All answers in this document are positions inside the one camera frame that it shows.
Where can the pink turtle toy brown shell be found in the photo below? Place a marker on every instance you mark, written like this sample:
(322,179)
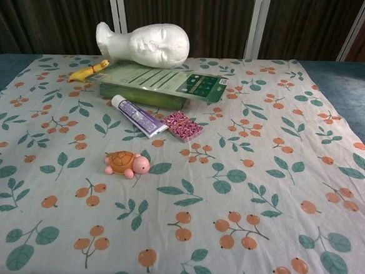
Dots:
(127,164)

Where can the pink patterned small packet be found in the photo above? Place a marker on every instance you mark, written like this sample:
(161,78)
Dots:
(181,125)

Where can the white purple toothpaste tube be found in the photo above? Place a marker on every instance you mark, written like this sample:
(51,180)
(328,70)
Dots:
(138,116)

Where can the green flat packaged box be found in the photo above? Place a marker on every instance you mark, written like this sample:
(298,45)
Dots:
(161,85)

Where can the floral fruit print cloth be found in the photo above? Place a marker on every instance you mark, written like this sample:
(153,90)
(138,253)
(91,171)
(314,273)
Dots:
(215,202)

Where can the white foam mannequin head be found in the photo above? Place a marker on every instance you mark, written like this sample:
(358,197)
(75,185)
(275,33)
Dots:
(145,46)

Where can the yellow rubber chicken toy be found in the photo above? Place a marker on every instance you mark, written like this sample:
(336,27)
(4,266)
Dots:
(86,71)

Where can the dark brown pleated curtain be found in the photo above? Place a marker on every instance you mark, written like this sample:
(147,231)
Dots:
(191,15)

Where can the white vertical frame post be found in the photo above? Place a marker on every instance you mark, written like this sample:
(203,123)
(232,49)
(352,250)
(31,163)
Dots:
(256,24)
(353,30)
(117,4)

